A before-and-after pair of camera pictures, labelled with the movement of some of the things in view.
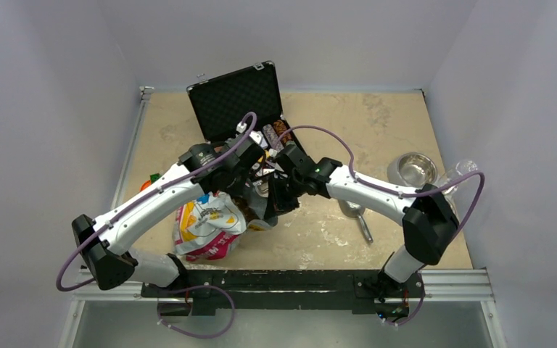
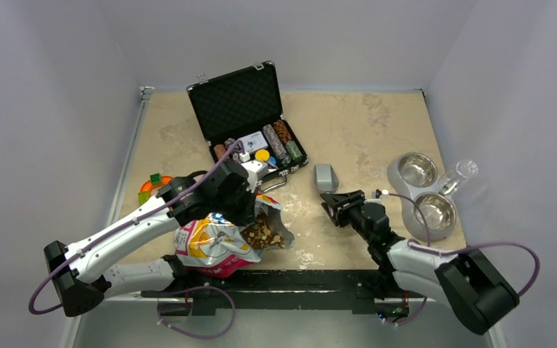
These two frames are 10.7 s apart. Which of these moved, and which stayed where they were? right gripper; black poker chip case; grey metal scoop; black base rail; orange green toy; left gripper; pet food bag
Moved: left gripper; pet food bag; grey metal scoop; right gripper
Stayed: black base rail; black poker chip case; orange green toy
